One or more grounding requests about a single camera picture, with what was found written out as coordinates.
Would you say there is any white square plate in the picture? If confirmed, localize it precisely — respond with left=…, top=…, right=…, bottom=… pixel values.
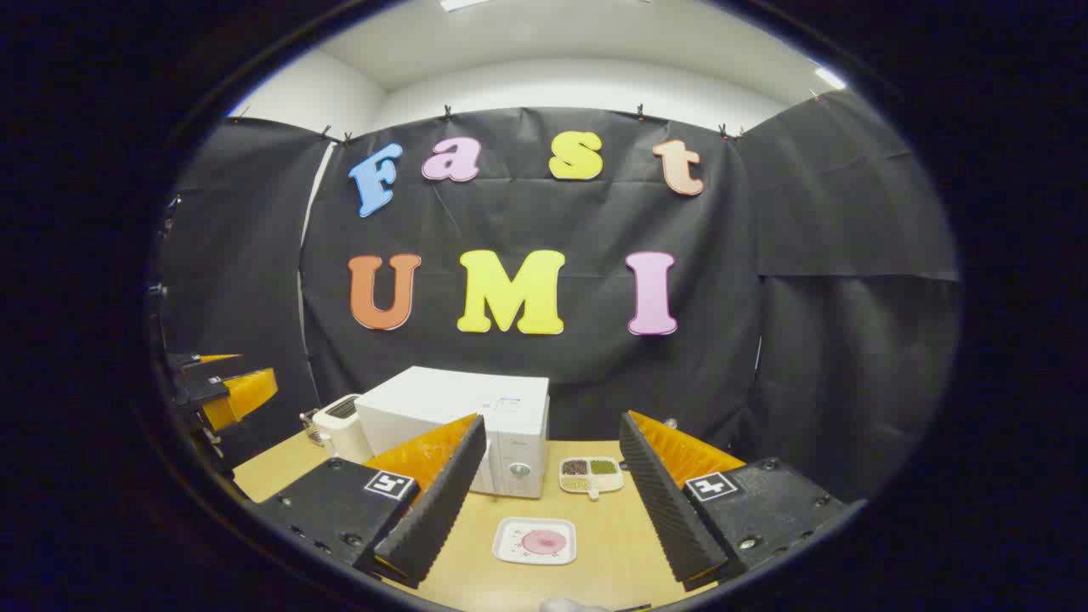
left=492, top=517, right=578, bottom=567

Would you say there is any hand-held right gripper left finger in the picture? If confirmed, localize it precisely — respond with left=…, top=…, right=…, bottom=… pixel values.
left=255, top=414, right=488, bottom=589

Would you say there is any white microwave oven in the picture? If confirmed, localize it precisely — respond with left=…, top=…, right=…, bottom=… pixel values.
left=355, top=366, right=551, bottom=499

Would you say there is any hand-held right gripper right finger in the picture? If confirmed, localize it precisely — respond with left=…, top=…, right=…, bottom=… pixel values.
left=619, top=411, right=851, bottom=593

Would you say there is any white toaster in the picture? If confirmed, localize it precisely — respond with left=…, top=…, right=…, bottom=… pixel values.
left=311, top=394, right=375, bottom=465

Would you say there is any divided dish of beans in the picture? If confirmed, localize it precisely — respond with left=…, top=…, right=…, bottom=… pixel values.
left=558, top=456, right=626, bottom=501

